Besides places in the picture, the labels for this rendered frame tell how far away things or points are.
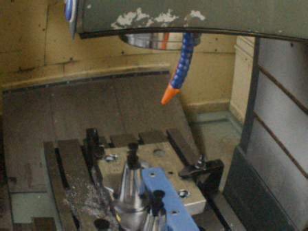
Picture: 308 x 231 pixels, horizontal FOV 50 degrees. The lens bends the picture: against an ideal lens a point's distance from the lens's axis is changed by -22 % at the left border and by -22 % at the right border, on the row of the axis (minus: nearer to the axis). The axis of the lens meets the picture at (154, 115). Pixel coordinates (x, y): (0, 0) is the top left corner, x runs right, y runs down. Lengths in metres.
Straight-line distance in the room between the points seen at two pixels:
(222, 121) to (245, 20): 1.75
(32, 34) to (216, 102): 1.10
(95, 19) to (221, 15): 0.13
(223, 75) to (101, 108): 0.69
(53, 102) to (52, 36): 0.32
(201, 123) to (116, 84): 0.50
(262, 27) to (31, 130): 1.39
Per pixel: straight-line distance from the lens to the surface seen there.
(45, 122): 1.72
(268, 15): 0.43
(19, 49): 1.76
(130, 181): 0.60
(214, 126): 2.12
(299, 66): 1.00
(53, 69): 1.82
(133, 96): 1.84
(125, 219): 0.61
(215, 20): 0.40
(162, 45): 0.67
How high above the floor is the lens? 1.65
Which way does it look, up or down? 30 degrees down
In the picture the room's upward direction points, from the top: 5 degrees clockwise
